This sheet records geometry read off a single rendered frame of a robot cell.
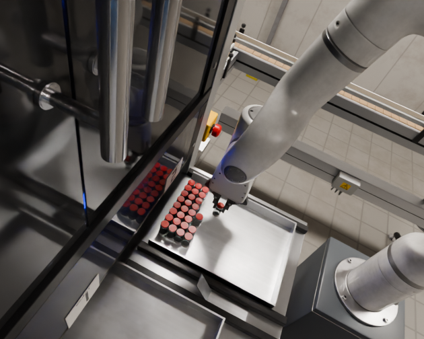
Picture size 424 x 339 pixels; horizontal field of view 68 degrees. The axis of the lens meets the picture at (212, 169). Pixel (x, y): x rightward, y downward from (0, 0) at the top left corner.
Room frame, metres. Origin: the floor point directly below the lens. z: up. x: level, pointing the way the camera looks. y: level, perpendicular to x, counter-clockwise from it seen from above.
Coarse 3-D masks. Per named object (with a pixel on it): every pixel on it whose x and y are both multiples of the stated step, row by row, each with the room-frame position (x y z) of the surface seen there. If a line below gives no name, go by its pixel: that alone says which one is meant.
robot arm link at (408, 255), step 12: (396, 240) 0.51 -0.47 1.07; (408, 240) 0.48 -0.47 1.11; (420, 240) 0.49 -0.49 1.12; (396, 252) 0.47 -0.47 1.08; (408, 252) 0.45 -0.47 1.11; (420, 252) 0.43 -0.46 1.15; (396, 264) 0.45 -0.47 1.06; (408, 264) 0.44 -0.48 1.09; (420, 264) 0.42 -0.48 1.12; (408, 276) 0.42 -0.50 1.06; (420, 276) 0.42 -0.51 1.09; (420, 288) 0.42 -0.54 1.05
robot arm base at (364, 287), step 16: (384, 256) 0.48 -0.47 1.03; (336, 272) 0.49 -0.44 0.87; (352, 272) 0.49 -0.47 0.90; (368, 272) 0.46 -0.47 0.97; (384, 272) 0.44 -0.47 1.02; (336, 288) 0.45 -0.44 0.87; (352, 288) 0.45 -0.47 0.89; (368, 288) 0.44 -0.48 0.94; (384, 288) 0.42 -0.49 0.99; (400, 288) 0.42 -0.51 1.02; (416, 288) 0.42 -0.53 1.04; (352, 304) 0.42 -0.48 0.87; (368, 304) 0.42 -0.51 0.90; (384, 304) 0.42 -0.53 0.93; (368, 320) 0.39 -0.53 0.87; (384, 320) 0.40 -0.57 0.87
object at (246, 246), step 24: (240, 216) 0.55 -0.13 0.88; (264, 216) 0.58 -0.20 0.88; (168, 240) 0.39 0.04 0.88; (192, 240) 0.42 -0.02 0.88; (216, 240) 0.44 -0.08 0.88; (240, 240) 0.47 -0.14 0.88; (264, 240) 0.50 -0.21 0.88; (288, 240) 0.52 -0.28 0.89; (192, 264) 0.34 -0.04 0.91; (216, 264) 0.38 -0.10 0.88; (240, 264) 0.40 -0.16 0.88; (264, 264) 0.43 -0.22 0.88; (240, 288) 0.33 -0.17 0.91; (264, 288) 0.36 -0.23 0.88
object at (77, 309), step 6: (96, 276) 0.19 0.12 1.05; (96, 282) 0.19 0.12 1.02; (90, 288) 0.17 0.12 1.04; (96, 288) 0.19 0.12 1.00; (84, 294) 0.16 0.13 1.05; (90, 294) 0.17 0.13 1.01; (84, 300) 0.15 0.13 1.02; (78, 306) 0.14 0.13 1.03; (84, 306) 0.15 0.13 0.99; (72, 312) 0.12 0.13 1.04; (78, 312) 0.14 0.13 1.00; (66, 318) 0.11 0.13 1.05; (72, 318) 0.12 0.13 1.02
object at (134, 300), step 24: (120, 264) 0.28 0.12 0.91; (120, 288) 0.24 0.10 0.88; (144, 288) 0.26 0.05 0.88; (168, 288) 0.26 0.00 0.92; (96, 312) 0.17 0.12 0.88; (120, 312) 0.19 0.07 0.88; (144, 312) 0.21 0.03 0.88; (168, 312) 0.23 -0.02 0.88; (192, 312) 0.25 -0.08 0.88; (72, 336) 0.12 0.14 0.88; (96, 336) 0.13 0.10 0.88; (120, 336) 0.15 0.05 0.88; (144, 336) 0.16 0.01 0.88; (168, 336) 0.18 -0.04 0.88; (192, 336) 0.20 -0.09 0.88; (216, 336) 0.21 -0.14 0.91
